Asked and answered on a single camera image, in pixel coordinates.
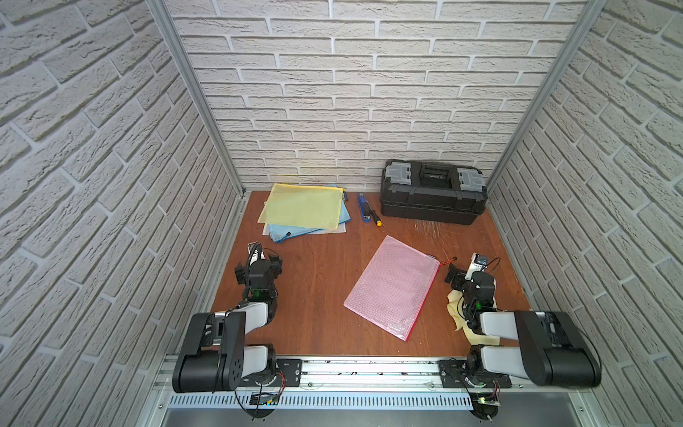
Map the yellow cleaning cloth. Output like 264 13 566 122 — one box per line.
446 290 501 346

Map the pink document bag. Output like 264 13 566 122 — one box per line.
344 236 440 342

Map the yellow document bag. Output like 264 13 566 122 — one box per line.
258 183 344 230

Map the clear mesh document bag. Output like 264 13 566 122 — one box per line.
263 223 346 236

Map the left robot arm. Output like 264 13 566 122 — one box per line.
172 255 282 393

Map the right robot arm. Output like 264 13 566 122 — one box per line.
445 264 602 388

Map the black plastic toolbox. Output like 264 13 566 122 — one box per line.
380 159 487 225

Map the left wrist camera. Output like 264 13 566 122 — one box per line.
247 242 265 265

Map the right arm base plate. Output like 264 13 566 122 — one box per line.
437 359 512 391

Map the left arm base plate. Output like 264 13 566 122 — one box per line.
238 358 303 388

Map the aluminium mounting rail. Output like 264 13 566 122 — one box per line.
279 355 494 393

